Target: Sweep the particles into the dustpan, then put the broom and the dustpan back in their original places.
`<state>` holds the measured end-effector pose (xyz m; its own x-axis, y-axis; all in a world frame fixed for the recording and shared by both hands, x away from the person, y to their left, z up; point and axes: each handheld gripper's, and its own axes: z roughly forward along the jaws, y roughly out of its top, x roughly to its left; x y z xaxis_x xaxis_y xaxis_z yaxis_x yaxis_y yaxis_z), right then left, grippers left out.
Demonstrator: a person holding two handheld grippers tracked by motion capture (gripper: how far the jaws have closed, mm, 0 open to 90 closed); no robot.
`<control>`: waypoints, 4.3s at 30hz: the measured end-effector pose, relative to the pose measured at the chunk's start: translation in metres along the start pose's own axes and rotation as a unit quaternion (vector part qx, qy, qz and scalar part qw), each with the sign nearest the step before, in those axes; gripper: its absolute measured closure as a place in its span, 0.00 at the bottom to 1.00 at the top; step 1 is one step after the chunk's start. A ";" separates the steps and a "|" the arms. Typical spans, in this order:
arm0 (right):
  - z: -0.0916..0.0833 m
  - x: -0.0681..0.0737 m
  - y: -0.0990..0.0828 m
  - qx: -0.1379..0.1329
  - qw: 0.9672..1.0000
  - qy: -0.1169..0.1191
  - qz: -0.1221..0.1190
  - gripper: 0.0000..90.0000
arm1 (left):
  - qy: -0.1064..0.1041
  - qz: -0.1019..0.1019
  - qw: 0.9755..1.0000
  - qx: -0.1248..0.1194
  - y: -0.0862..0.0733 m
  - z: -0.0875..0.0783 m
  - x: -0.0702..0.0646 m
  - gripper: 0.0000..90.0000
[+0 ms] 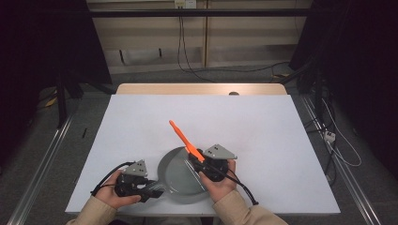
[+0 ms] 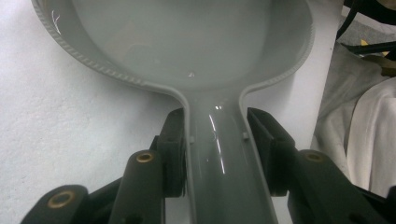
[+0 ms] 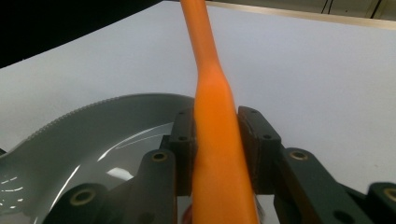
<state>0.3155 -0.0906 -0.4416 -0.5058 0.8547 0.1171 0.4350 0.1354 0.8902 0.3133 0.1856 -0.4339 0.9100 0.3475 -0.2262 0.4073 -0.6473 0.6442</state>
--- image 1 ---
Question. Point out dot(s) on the person's left hand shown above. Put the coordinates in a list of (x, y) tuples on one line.
[(106, 193)]

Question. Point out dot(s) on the aluminium floor rail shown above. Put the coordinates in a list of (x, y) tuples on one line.
[(347, 175), (40, 168)]

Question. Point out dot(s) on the black horizontal bar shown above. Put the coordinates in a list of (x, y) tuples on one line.
[(200, 12)]

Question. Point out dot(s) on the person's right hand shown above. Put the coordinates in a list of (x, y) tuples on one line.
[(219, 190)]

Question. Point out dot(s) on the black curtain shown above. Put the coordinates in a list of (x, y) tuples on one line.
[(43, 40), (359, 47)]

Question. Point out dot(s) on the orange brush with grey bristles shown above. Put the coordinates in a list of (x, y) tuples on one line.
[(184, 140)]

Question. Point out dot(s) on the grey dustpan with orange edge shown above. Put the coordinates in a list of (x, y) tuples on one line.
[(178, 178)]

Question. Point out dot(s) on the white power adapter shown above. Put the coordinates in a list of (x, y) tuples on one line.
[(329, 136)]

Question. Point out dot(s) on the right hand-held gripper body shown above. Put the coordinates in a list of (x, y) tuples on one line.
[(219, 153)]

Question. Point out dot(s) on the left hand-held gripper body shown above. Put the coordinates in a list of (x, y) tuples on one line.
[(136, 170)]

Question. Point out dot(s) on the white wall socket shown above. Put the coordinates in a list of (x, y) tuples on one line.
[(185, 3)]

